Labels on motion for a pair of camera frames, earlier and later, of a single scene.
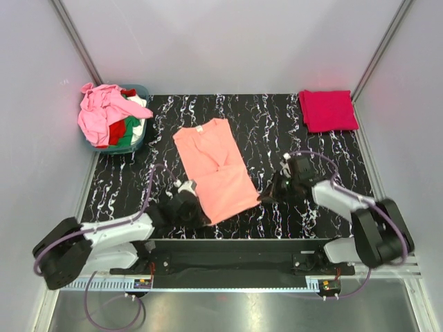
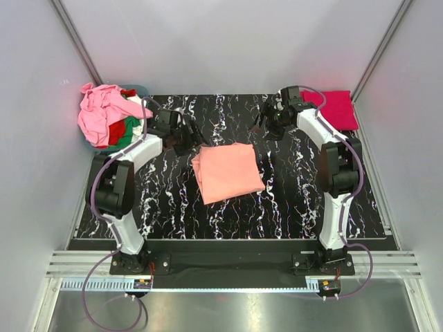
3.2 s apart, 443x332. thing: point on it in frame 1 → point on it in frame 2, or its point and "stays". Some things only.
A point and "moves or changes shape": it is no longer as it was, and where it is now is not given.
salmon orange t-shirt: (214, 167) moves or changes shape
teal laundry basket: (142, 92) stays
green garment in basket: (130, 122) stays
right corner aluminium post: (405, 3) stays
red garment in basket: (118, 130) stays
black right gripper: (268, 196) → (274, 134)
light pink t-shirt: (102, 104) stays
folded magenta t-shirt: (328, 111) stays
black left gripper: (201, 218) → (192, 138)
